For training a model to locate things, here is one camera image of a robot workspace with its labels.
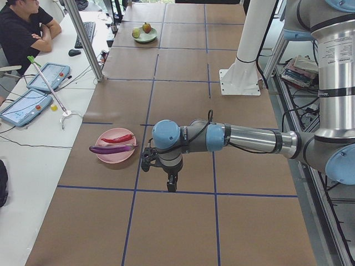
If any light pink plate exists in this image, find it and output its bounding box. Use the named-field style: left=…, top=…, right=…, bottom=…
left=95, top=127, right=138, bottom=164

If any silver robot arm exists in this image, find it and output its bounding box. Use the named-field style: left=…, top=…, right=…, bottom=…
left=141, top=1, right=354, bottom=192

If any pink peach fruit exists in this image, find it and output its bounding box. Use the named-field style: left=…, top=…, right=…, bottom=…
left=131, top=27, right=140, bottom=39

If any grabber stick green handle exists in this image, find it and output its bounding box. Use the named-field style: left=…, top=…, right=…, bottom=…
left=27, top=56, right=83, bottom=130

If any blue teach pendant far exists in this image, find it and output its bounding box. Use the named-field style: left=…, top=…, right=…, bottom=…
left=27, top=63, right=71, bottom=93

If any purple eggplant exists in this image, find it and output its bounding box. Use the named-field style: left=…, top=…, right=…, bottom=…
left=89, top=144, right=137, bottom=155

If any black keyboard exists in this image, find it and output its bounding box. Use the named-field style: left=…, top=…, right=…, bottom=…
left=74, top=21, right=97, bottom=49

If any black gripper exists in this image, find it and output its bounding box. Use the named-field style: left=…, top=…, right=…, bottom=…
left=165, top=168, right=180, bottom=192

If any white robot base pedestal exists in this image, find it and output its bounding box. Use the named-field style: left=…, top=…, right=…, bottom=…
left=219, top=0, right=278, bottom=96

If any aluminium frame post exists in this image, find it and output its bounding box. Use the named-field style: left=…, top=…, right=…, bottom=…
left=64, top=0, right=104, bottom=82

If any small yellow toy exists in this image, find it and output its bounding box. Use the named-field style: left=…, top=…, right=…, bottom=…
left=50, top=104, right=58, bottom=111

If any red chili pepper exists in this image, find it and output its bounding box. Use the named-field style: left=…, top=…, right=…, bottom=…
left=101, top=134, right=134, bottom=144

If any blue teach pendant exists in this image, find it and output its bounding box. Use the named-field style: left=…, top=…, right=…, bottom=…
left=1, top=89, right=53, bottom=127
left=27, top=63, right=71, bottom=93

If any light green plate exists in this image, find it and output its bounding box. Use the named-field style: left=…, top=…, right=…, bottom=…
left=133, top=27, right=158, bottom=43

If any blue teach pendant near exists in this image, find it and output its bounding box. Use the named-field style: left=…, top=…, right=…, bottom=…
left=1, top=89, right=53, bottom=127

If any white desk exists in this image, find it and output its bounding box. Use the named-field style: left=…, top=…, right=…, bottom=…
left=1, top=16, right=97, bottom=265

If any stack of books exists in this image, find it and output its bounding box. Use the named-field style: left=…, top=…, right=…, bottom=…
left=281, top=55, right=318, bottom=88

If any aluminium frame rack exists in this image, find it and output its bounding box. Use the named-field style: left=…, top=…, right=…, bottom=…
left=273, top=38, right=355, bottom=266

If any black computer mouse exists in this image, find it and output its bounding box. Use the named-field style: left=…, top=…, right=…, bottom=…
left=68, top=49, right=81, bottom=57

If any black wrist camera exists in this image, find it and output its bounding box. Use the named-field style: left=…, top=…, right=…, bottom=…
left=141, top=147, right=158, bottom=172

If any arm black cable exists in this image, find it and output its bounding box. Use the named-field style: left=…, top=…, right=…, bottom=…
left=146, top=109, right=320, bottom=156

